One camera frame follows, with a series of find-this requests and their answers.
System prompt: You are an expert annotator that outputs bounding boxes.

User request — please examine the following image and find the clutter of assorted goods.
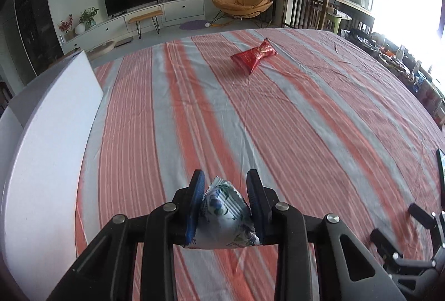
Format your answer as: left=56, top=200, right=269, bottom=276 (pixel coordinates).
left=339, top=28, right=445, bottom=130

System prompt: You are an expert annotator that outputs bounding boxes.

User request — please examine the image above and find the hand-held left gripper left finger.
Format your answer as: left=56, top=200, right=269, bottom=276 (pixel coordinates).
left=47, top=169, right=206, bottom=301

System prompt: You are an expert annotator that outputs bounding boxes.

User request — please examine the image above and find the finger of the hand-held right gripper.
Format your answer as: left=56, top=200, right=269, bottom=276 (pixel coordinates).
left=408, top=203, right=438, bottom=230
left=370, top=229, right=406, bottom=262

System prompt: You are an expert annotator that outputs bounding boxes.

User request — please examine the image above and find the black display cabinet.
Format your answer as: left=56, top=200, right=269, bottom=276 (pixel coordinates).
left=3, top=0, right=65, bottom=77

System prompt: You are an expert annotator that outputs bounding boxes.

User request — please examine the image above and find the green plastic stool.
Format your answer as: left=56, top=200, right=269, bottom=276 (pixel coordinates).
left=325, top=7, right=352, bottom=35

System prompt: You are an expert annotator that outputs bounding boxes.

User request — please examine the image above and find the purple round mat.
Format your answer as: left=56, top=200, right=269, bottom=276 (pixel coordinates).
left=179, top=20, right=207, bottom=31

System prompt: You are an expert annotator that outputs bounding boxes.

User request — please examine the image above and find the white blue floral snack packet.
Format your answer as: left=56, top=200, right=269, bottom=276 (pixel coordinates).
left=182, top=176, right=261, bottom=249

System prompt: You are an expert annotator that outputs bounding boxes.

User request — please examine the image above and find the white cardboard box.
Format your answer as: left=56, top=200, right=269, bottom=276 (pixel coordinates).
left=0, top=50, right=104, bottom=301

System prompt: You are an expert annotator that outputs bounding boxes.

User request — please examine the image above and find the wooden bench with metal legs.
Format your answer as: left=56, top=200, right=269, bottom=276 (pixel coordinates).
left=128, top=10, right=164, bottom=38

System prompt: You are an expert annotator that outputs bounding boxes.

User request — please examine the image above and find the white television cabinet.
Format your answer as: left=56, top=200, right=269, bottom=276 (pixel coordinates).
left=62, top=0, right=206, bottom=51

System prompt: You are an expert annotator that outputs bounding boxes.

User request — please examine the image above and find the red flower plant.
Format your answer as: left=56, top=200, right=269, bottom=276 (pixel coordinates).
left=58, top=14, right=74, bottom=41

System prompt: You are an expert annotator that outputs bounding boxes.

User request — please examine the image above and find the wooden slatted furniture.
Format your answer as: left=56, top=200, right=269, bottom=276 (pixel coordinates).
left=281, top=0, right=376, bottom=36

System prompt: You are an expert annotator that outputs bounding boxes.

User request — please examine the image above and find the red candy packet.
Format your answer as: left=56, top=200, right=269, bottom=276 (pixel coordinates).
left=230, top=39, right=277, bottom=74

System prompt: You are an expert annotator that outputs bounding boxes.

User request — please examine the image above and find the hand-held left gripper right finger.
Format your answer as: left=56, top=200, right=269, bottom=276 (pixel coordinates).
left=246, top=169, right=407, bottom=301

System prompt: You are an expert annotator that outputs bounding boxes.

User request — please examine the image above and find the leafy green potted plant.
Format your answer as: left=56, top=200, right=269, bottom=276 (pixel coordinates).
left=79, top=7, right=100, bottom=29

